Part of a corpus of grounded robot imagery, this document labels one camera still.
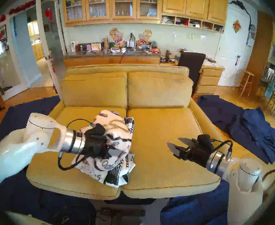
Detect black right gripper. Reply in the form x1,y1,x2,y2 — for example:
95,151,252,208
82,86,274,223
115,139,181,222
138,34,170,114
167,137,215,168

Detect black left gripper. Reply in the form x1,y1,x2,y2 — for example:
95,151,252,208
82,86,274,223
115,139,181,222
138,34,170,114
82,131,112,160

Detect white printed fleece blanket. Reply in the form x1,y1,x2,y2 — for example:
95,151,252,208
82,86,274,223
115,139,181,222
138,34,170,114
71,110,136,188

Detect large navy moving blanket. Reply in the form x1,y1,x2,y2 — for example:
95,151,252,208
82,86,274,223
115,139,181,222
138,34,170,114
0,95,248,225

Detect crumpled navy moving blanket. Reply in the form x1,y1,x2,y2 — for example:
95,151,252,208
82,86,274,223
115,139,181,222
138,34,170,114
197,95,275,165

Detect yellow sofa back cushion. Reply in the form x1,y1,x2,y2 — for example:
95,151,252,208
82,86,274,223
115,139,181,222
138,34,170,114
61,72,128,110
127,71,193,110

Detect wooden desk with drawers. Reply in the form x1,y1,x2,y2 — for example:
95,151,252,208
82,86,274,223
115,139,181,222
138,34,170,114
160,56,225,98

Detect black power strip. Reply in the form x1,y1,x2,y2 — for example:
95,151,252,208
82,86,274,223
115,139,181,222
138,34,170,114
100,208,146,217

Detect black office chair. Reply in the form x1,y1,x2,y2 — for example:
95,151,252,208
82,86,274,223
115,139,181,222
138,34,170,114
177,52,206,84

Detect granite counter wooden cabinets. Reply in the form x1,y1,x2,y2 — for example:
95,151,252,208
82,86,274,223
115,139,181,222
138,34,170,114
61,50,163,68

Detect stack of desk papers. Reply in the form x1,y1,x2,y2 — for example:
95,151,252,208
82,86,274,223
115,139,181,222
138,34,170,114
203,57,224,68

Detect white glass-pane door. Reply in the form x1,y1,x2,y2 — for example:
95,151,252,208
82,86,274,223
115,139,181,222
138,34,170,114
0,18,28,101
36,0,64,99

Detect wooden stool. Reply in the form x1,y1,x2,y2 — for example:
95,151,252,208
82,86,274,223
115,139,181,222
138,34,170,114
233,70,254,96

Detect teal hanging cloth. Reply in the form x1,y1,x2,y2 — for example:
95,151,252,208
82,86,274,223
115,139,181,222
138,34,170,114
264,80,275,99

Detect white panel door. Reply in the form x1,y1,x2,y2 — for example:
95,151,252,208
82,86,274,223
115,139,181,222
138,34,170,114
214,3,250,87

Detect wooden kitchen base cabinet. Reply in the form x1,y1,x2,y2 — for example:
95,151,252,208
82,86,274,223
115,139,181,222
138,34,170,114
32,43,45,61

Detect red gold diamond decoration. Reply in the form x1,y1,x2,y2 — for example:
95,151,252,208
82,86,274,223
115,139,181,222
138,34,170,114
232,20,242,33

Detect black door garland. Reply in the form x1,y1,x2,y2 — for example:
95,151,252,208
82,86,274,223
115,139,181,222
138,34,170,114
228,0,252,26

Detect red garland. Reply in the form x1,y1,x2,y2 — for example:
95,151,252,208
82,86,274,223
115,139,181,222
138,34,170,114
8,0,36,15

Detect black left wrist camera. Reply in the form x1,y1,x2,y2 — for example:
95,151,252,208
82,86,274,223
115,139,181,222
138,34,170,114
88,123,107,138

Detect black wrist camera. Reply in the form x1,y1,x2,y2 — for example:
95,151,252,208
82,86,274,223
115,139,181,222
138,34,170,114
88,123,107,138
197,134,216,146

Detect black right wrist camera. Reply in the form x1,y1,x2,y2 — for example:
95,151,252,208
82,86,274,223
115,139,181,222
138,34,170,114
197,134,216,146

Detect thin black left camera cable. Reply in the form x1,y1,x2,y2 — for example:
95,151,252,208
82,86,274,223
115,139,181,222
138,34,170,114
66,118,92,129

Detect thick black left wrist cable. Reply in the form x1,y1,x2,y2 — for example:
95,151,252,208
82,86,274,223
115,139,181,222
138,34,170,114
57,152,86,171

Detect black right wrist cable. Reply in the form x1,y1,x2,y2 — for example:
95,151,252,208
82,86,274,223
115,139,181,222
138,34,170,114
214,140,234,159

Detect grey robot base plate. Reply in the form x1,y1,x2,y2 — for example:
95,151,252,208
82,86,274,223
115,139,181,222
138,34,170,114
89,198,170,225

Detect yellow fabric sofa frame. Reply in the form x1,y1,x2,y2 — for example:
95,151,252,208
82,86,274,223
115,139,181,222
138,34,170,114
20,64,231,161

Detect red cable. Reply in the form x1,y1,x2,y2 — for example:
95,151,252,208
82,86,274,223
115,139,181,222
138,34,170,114
119,41,131,64

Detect cartoon child wall decoration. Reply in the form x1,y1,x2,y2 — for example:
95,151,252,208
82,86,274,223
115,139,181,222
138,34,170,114
109,28,126,48
136,29,152,47

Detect wall calendar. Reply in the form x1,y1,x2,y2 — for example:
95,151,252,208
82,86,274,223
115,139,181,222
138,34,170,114
247,30,256,47

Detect wooden wall cabinets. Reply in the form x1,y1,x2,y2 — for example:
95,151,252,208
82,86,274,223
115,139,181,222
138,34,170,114
62,0,229,34

